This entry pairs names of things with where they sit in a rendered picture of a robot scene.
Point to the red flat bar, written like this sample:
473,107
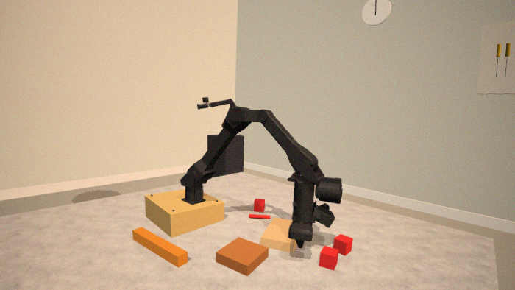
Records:
255,216

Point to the red cube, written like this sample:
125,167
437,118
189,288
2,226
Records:
259,205
328,258
343,244

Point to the orange rectangular bar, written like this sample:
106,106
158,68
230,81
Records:
160,246

